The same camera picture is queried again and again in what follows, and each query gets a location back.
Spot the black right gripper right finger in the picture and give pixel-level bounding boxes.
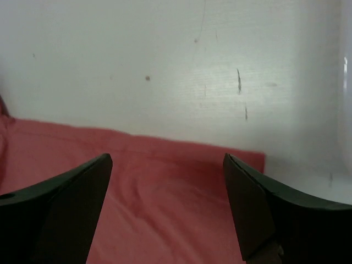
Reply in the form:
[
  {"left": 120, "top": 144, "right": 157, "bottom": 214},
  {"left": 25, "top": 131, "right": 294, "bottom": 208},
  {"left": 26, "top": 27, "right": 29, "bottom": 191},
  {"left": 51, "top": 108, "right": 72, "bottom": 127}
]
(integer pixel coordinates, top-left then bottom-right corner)
[{"left": 223, "top": 154, "right": 351, "bottom": 263}]

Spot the pink red t-shirt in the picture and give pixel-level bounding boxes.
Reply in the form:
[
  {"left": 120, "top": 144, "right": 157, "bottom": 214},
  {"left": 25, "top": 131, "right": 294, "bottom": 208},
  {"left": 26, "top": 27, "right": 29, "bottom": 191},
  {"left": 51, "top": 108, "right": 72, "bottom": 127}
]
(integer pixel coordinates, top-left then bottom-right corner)
[{"left": 1, "top": 115, "right": 265, "bottom": 263}]

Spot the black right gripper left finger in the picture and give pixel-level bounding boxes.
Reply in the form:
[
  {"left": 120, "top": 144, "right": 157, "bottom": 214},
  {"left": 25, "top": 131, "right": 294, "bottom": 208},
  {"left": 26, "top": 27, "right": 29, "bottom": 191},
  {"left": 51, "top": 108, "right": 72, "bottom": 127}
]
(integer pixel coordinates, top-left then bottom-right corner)
[{"left": 1, "top": 153, "right": 113, "bottom": 263}]

